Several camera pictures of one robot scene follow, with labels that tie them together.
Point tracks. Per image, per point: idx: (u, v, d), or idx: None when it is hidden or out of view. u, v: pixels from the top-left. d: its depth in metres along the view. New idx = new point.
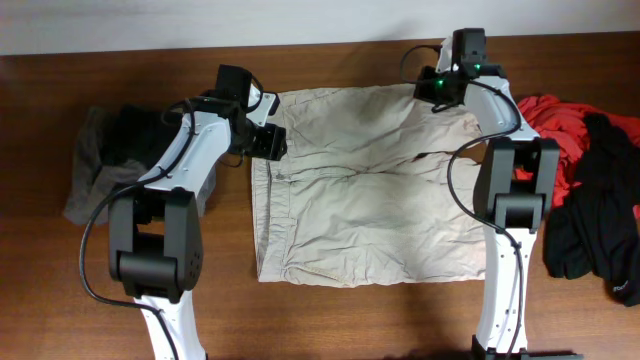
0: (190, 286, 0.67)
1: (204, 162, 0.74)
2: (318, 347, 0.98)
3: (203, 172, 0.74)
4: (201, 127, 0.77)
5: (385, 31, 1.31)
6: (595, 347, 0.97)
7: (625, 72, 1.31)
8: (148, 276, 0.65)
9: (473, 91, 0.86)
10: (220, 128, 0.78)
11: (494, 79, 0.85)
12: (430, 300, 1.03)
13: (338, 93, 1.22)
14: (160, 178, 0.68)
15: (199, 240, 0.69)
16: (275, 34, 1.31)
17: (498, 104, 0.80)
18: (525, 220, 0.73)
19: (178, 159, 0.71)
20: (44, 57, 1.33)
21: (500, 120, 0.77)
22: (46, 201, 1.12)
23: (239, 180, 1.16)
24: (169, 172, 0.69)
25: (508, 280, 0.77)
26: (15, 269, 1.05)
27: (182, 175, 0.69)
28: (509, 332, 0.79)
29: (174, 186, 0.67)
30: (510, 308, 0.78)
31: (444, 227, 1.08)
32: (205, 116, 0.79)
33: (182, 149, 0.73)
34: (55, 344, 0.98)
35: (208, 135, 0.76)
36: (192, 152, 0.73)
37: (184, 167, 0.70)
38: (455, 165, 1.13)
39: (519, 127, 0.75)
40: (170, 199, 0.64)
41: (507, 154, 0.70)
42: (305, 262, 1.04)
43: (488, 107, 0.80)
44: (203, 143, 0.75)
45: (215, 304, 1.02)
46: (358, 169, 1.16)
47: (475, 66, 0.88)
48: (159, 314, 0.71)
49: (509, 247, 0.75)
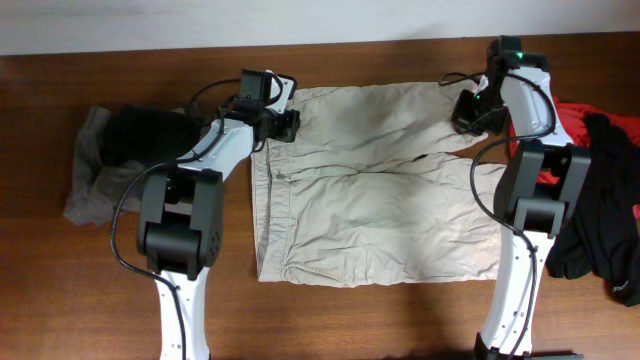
0: (210, 263, 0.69)
1: (230, 161, 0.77)
2: (319, 348, 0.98)
3: (228, 166, 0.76)
4: (232, 125, 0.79)
5: (385, 30, 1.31)
6: (593, 347, 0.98)
7: (624, 72, 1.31)
8: (173, 251, 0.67)
9: (509, 86, 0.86)
10: (246, 131, 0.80)
11: (535, 73, 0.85)
12: (430, 300, 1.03)
13: (335, 92, 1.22)
14: (193, 160, 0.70)
15: (221, 222, 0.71)
16: (276, 35, 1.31)
17: (535, 102, 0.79)
18: (544, 224, 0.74)
19: (211, 147, 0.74)
20: (44, 58, 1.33)
21: (534, 121, 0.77)
22: (46, 201, 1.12)
23: (239, 180, 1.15)
24: (200, 156, 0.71)
25: (520, 281, 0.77)
26: (16, 269, 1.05)
27: (212, 161, 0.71)
28: (514, 334, 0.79)
29: (207, 168, 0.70)
30: (518, 310, 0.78)
31: (444, 227, 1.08)
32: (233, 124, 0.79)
33: (214, 139, 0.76)
34: (55, 344, 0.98)
35: (236, 134, 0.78)
36: (224, 143, 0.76)
37: (213, 155, 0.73)
38: (455, 164, 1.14)
39: (553, 131, 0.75)
40: (200, 177, 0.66)
41: (535, 159, 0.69)
42: (305, 261, 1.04)
43: (527, 101, 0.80)
44: (232, 139, 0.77)
45: (216, 305, 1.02)
46: (359, 168, 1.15)
47: (517, 54, 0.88)
48: (175, 292, 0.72)
49: (524, 250, 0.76)
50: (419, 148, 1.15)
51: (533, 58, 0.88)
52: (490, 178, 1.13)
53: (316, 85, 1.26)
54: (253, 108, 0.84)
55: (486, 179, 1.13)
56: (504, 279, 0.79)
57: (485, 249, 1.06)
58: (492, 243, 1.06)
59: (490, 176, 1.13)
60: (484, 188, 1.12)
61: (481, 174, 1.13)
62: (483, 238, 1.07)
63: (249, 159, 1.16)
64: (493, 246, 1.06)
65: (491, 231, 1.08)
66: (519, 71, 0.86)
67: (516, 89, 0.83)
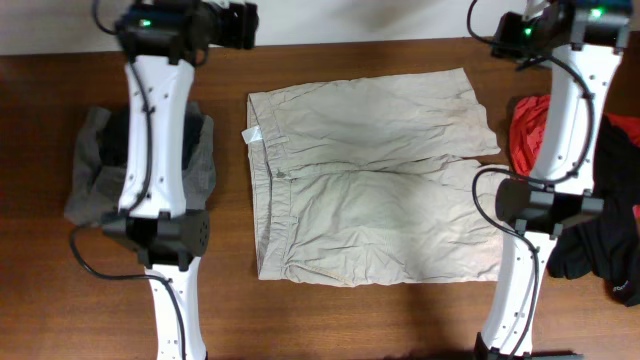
0: (199, 254, 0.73)
1: (173, 150, 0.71)
2: (318, 348, 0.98)
3: (177, 155, 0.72)
4: (157, 93, 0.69)
5: (387, 32, 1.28)
6: (593, 347, 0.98)
7: (626, 73, 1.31)
8: (162, 255, 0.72)
9: (560, 74, 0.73)
10: (177, 84, 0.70)
11: (601, 60, 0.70)
12: (430, 300, 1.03)
13: (326, 86, 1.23)
14: (142, 202, 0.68)
15: (199, 213, 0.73)
16: (273, 37, 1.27)
17: (574, 124, 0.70)
18: (545, 226, 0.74)
19: (150, 165, 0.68)
20: (44, 58, 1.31)
21: (560, 154, 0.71)
22: (46, 200, 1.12)
23: (239, 180, 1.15)
24: (146, 191, 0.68)
25: (523, 282, 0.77)
26: (16, 268, 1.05)
27: (160, 188, 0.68)
28: (515, 335, 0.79)
29: (159, 210, 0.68)
30: (519, 311, 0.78)
31: (445, 228, 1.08)
32: (152, 64, 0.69)
33: (146, 138, 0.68)
34: (54, 344, 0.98)
35: (164, 105, 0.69)
36: (158, 141, 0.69)
37: (158, 177, 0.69)
38: (459, 166, 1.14)
39: (575, 174, 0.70)
40: (162, 220, 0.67)
41: (543, 203, 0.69)
42: (305, 260, 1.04)
43: (565, 121, 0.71)
44: (164, 121, 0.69)
45: (215, 304, 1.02)
46: (359, 163, 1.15)
47: (597, 11, 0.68)
48: (168, 284, 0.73)
49: (526, 251, 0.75)
50: (418, 149, 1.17)
51: (617, 12, 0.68)
52: (492, 179, 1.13)
53: (308, 83, 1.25)
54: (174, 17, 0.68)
55: (489, 181, 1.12)
56: (506, 280, 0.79)
57: (485, 250, 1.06)
58: (492, 244, 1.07)
59: (492, 177, 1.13)
60: (484, 189, 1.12)
61: (484, 176, 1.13)
62: (483, 239, 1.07)
63: (248, 159, 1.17)
64: (493, 247, 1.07)
65: (491, 232, 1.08)
66: (581, 53, 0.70)
67: (564, 88, 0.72)
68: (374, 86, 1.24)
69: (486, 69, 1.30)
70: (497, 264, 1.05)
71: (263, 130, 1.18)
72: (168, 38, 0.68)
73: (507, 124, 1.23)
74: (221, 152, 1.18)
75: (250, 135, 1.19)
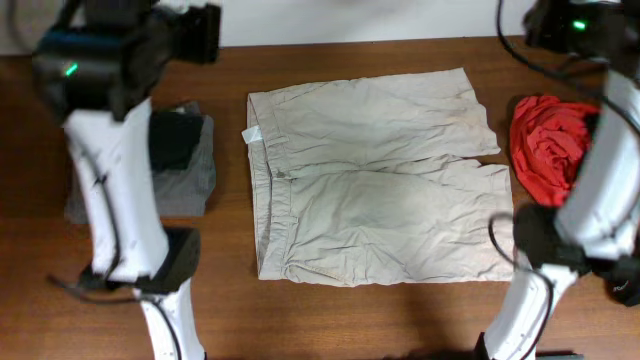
0: (190, 274, 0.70)
1: (141, 203, 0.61)
2: (318, 348, 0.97)
3: (147, 202, 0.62)
4: (105, 158, 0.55)
5: (385, 30, 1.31)
6: (595, 347, 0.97)
7: None
8: None
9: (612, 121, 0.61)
10: (127, 143, 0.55)
11: None
12: (430, 300, 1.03)
13: (326, 86, 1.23)
14: (119, 268, 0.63)
15: (183, 242, 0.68)
16: (274, 34, 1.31)
17: (620, 185, 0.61)
18: (576, 264, 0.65)
19: (119, 233, 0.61)
20: None
21: (598, 215, 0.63)
22: (48, 201, 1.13)
23: (239, 179, 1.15)
24: (122, 257, 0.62)
25: (534, 309, 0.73)
26: (16, 268, 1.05)
27: (135, 253, 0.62)
28: (519, 351, 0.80)
29: (138, 273, 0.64)
30: (525, 333, 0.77)
31: (445, 228, 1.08)
32: (93, 125, 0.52)
33: (107, 208, 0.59)
34: (53, 344, 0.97)
35: (118, 172, 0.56)
36: (120, 212, 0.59)
37: (131, 242, 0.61)
38: (459, 166, 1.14)
39: (613, 238, 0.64)
40: (145, 287, 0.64)
41: (571, 263, 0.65)
42: (306, 260, 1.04)
43: (609, 181, 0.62)
44: (120, 191, 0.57)
45: (215, 304, 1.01)
46: (359, 163, 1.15)
47: None
48: (158, 305, 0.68)
49: (542, 283, 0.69)
50: (419, 148, 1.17)
51: None
52: (492, 179, 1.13)
53: (308, 82, 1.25)
54: (104, 45, 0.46)
55: (488, 181, 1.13)
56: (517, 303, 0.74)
57: (485, 250, 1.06)
58: (492, 244, 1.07)
59: (492, 177, 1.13)
60: (484, 188, 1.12)
61: (483, 176, 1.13)
62: (483, 239, 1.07)
63: (248, 159, 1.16)
64: (493, 247, 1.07)
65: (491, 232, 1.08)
66: None
67: (614, 143, 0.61)
68: (374, 86, 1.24)
69: (485, 69, 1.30)
70: (498, 264, 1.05)
71: (263, 130, 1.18)
72: (103, 73, 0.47)
73: (507, 124, 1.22)
74: (221, 151, 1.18)
75: (249, 135, 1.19)
